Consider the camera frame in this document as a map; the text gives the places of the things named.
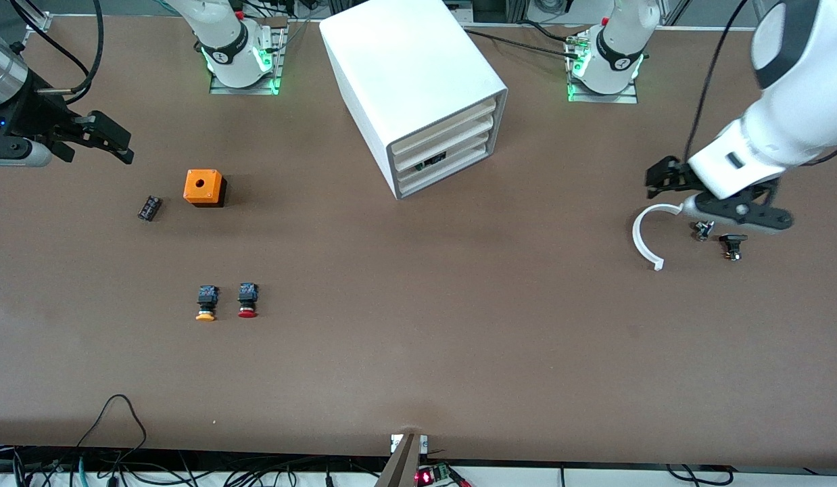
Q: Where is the tangled black cable bundle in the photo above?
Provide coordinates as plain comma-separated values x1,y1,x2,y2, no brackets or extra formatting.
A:
0,446,392,487

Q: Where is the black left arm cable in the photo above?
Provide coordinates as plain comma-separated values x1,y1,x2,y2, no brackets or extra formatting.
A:
682,0,761,163

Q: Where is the black looped cable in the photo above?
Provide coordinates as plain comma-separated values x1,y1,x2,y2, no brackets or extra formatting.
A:
76,394,149,467

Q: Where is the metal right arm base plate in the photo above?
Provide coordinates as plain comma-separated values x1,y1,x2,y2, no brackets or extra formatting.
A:
209,17,287,95

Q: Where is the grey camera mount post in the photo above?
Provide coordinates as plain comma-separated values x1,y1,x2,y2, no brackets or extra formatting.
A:
375,433,429,487

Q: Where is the orange button enclosure box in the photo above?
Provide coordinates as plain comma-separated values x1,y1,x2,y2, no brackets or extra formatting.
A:
183,169,227,208

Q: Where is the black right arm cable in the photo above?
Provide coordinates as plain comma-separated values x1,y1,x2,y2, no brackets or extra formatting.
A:
9,0,105,106

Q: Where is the red mushroom push button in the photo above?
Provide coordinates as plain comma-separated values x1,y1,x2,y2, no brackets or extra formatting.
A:
237,282,260,319

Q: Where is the white curved plastic arc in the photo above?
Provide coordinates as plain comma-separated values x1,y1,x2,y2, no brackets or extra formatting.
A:
632,202,686,272

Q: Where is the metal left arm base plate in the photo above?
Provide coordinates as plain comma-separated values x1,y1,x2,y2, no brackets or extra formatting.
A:
566,30,639,104

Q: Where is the aluminium frame profile corner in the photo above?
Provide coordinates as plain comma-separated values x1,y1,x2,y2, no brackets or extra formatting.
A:
13,0,54,32

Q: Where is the yellow mushroom push button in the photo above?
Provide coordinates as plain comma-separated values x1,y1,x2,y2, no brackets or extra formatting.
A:
195,285,220,322

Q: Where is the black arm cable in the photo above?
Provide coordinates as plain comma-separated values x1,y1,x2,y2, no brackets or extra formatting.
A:
9,0,105,106
682,0,761,163

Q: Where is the small black switch component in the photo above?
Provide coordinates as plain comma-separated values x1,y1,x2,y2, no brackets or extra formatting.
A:
719,233,749,262

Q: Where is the black cable on table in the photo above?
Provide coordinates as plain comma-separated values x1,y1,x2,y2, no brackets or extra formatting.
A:
462,20,585,53

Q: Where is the circuit board with red light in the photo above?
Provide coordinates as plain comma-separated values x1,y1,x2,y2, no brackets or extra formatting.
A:
415,463,454,486

